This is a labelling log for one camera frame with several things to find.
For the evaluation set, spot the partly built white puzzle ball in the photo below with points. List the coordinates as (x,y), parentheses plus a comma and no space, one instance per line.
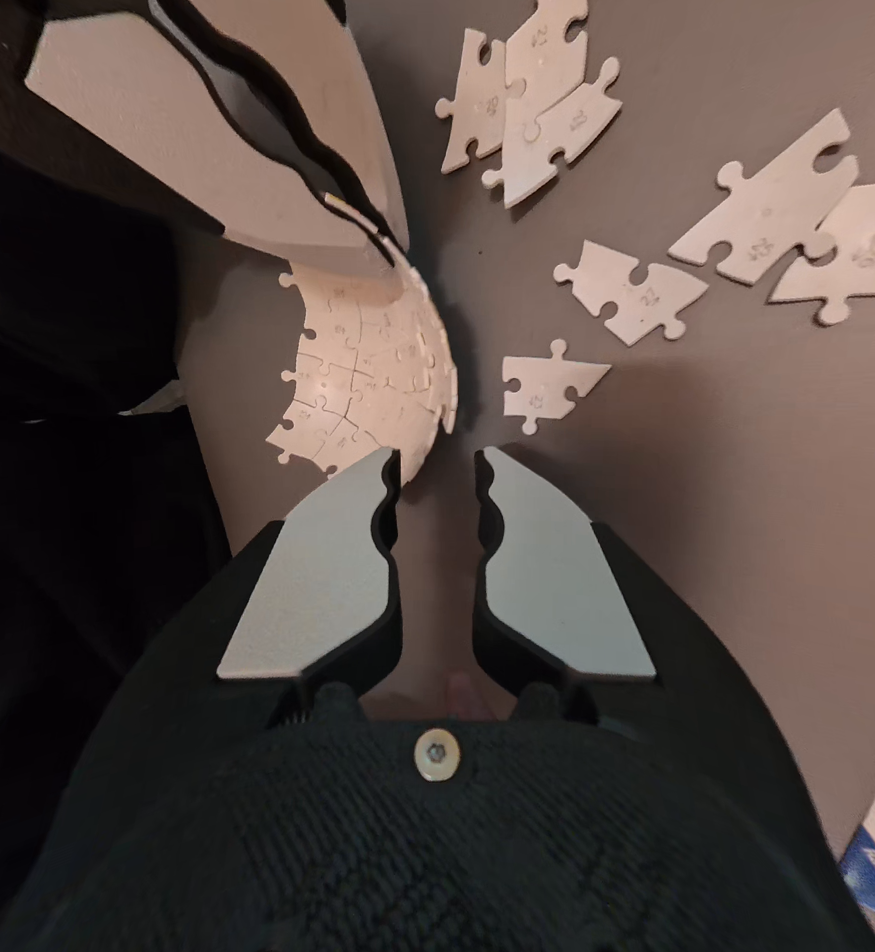
(363,357)

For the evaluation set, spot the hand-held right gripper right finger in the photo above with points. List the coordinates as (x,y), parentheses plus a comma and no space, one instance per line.
(564,595)

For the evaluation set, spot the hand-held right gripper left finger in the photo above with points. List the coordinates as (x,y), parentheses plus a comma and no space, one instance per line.
(311,595)

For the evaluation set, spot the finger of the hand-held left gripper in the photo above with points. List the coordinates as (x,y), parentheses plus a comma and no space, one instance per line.
(311,67)
(147,134)

